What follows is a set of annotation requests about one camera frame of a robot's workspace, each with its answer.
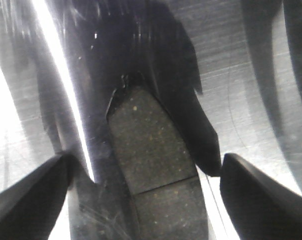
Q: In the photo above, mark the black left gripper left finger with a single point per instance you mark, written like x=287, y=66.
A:
x=29, y=209

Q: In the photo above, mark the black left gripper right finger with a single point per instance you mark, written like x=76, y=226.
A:
x=259, y=207

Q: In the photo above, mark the brake pad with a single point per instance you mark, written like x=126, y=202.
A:
x=161, y=176

